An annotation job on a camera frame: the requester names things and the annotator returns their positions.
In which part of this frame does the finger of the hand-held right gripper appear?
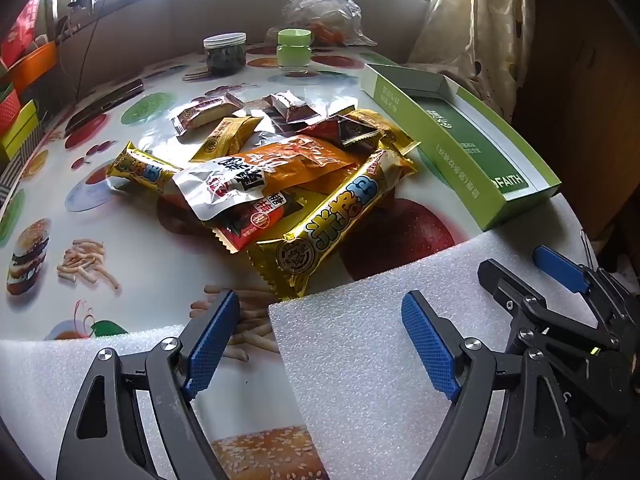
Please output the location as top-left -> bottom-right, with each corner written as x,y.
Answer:
477,259 -> 551,333
532,246 -> 626,321

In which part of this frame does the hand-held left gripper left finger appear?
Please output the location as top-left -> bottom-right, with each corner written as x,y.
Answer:
55,290 -> 241,480

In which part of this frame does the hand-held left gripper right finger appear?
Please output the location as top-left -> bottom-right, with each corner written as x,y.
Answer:
402,290 -> 583,480

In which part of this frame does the red black snack packet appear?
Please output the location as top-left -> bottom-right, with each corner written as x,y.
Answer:
214,187 -> 307,257

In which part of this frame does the green cardboard box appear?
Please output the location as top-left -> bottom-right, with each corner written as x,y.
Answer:
361,62 -> 563,233

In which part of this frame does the gold long snack bar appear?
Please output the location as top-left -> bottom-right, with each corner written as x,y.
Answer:
248,139 -> 420,302
106,141 -> 187,197

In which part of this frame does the gold candy packet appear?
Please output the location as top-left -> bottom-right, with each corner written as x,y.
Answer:
342,109 -> 422,157
189,116 -> 264,163

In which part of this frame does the dark triangular snack packet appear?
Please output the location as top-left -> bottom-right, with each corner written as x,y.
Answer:
336,115 -> 382,147

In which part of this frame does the white brown cake packet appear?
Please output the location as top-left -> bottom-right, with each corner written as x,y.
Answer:
170,97 -> 246,137

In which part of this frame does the brown candy packet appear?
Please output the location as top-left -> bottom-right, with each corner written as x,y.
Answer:
267,91 -> 313,122

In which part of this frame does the white foam sheet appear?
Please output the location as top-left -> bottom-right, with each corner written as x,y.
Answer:
0,322 -> 221,480
267,195 -> 621,480

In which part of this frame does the food print tablecloth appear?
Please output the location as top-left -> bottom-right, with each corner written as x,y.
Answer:
0,42 -> 501,480

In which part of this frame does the brown wooden cabinet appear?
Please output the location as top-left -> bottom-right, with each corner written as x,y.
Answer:
515,0 -> 640,241

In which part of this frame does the dark smartphone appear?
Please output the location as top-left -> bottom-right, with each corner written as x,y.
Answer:
64,79 -> 146,135

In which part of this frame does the cream patterned curtain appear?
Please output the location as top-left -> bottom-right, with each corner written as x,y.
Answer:
407,0 -> 531,121

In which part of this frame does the clear jar white lid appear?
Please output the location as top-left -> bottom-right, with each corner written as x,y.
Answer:
202,32 -> 248,77

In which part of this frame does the yellow-green box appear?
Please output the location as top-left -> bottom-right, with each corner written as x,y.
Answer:
0,100 -> 41,161

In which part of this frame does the red box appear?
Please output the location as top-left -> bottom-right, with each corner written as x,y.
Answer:
0,85 -> 21,128

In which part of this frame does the clear jar green lid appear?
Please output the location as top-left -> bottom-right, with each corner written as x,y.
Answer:
276,29 -> 313,72

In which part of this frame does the orange box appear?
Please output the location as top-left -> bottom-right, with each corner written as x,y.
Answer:
7,40 -> 60,92

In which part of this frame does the clear plastic bag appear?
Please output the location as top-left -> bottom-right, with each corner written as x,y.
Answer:
280,0 -> 378,48

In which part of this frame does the red bag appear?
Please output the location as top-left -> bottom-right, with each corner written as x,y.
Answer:
0,0 -> 46,68

